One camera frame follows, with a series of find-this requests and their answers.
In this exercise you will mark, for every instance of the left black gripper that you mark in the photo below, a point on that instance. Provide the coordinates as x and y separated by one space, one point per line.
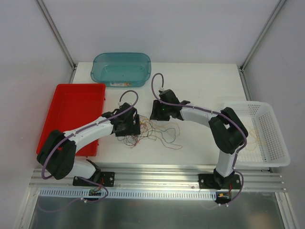
130 129

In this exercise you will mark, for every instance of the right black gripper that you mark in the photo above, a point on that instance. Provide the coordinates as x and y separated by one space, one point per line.
157 112

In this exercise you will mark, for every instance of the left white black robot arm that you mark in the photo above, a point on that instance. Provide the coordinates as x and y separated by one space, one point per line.
57 155

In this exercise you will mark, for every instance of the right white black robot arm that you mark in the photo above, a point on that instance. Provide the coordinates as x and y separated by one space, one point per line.
228 131

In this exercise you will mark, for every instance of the teal plastic tub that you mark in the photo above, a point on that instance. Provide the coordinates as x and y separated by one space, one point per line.
121 69

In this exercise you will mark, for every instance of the red plastic tray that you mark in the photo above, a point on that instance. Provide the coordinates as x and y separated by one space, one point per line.
72 106

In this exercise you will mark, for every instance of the white perforated plastic basket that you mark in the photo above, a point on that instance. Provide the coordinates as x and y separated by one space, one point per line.
265 143

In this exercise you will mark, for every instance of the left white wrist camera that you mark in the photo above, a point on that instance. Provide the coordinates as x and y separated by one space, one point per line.
119 104

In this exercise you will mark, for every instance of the aluminium mounting rail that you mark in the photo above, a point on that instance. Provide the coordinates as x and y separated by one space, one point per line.
179 177

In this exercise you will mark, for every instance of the white slotted cable duct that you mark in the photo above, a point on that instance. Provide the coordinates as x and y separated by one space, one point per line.
130 194

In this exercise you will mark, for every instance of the left aluminium frame post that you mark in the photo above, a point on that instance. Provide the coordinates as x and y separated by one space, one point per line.
53 28

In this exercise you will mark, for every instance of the aluminium frame post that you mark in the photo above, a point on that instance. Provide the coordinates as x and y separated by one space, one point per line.
267 26
53 28

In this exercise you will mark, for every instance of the right aluminium frame post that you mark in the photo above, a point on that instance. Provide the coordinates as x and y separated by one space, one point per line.
267 26

